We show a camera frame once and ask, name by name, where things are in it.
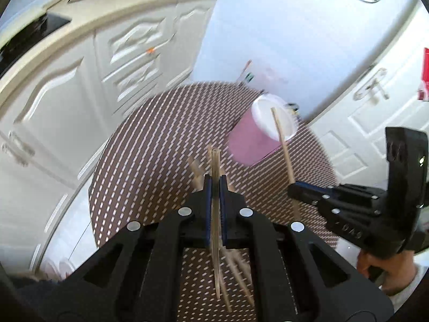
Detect pink cup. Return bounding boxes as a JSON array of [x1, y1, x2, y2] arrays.
[[228, 94, 299, 166]]

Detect person's right hand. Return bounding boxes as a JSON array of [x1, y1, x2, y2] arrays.
[[356, 249, 417, 296]]

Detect silver door handle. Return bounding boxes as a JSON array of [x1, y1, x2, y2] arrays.
[[353, 68, 390, 101]]

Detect red fu paper decoration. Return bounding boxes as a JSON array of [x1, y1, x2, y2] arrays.
[[417, 48, 429, 102]]

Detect brown polka dot tablecloth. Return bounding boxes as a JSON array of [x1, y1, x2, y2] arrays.
[[89, 82, 337, 321]]

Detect cream kitchen base cabinets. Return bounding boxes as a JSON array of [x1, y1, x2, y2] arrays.
[[1, 0, 217, 273]]

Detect white panel door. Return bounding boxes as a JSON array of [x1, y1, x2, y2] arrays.
[[310, 2, 428, 187]]

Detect white rice bag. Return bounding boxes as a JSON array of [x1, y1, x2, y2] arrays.
[[236, 59, 288, 96]]

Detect black induction cooktop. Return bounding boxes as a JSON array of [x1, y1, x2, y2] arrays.
[[0, 13, 71, 76]]

